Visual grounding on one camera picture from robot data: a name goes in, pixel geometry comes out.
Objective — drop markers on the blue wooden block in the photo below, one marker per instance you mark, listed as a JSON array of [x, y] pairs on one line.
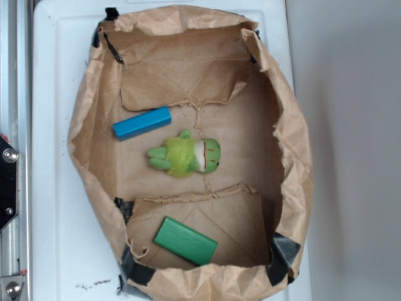
[[143, 123]]

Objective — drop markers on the green wooden block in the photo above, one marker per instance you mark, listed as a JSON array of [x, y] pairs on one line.
[[185, 242]]

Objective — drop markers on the green plush frog toy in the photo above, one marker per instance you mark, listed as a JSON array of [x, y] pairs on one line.
[[182, 156]]

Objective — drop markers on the brown paper bag tray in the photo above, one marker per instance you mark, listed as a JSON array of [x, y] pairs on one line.
[[219, 81]]

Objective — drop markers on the white plastic tray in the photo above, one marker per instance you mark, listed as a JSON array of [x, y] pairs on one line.
[[71, 258]]

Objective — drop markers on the black metal bracket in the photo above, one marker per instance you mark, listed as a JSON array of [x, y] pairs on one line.
[[9, 182]]

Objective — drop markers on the aluminium frame rail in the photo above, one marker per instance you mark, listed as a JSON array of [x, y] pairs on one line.
[[16, 92]]

